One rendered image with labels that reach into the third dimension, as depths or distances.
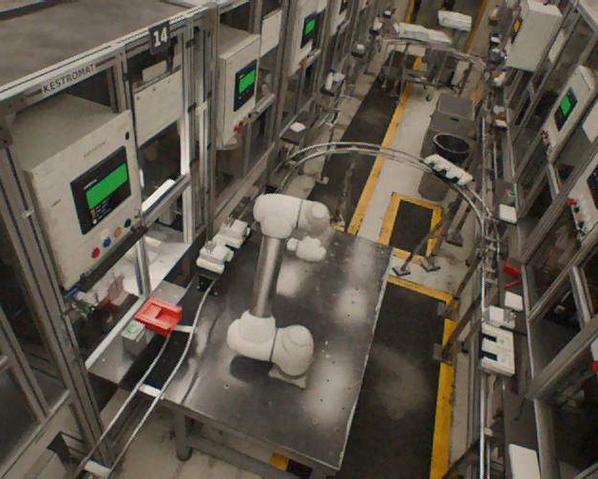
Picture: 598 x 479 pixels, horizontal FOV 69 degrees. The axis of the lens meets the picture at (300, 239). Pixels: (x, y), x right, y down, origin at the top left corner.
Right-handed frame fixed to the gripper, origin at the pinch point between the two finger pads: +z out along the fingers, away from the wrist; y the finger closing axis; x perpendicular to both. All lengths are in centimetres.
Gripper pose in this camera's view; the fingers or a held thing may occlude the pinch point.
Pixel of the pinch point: (254, 234)
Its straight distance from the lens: 246.8
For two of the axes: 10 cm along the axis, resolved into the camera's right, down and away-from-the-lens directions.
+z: -9.5, -3.0, 1.2
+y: 1.5, -7.5, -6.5
